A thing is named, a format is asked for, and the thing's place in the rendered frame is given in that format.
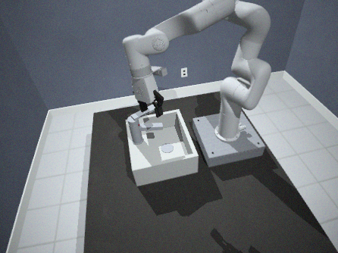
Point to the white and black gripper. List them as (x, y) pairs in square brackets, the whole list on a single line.
[(145, 90)]

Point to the white rectangular basin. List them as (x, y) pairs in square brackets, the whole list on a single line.
[(163, 154)]

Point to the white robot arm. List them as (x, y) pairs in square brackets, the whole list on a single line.
[(235, 94)]

